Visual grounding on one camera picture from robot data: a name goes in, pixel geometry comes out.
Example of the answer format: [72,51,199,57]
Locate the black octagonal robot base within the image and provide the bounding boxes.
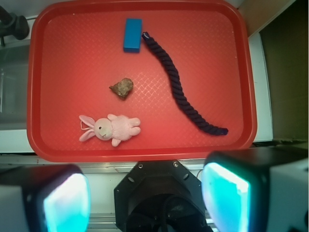
[114,160,212,232]

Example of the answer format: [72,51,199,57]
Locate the brown rock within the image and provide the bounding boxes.
[109,78,134,100]

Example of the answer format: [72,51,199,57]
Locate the dark blue twisted rope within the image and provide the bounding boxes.
[141,31,229,136]

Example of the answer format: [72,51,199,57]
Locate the red plastic tray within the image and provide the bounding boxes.
[27,0,257,162]

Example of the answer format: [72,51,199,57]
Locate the blue rectangular block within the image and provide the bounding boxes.
[123,18,142,53]

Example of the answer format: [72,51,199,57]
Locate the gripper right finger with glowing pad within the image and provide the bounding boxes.
[201,146,309,232]

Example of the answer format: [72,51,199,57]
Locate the pink plush bunny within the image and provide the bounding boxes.
[79,114,141,147]

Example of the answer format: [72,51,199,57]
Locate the black clamp knob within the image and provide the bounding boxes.
[0,6,30,47]

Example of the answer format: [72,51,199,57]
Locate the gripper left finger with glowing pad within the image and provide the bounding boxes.
[0,164,91,232]

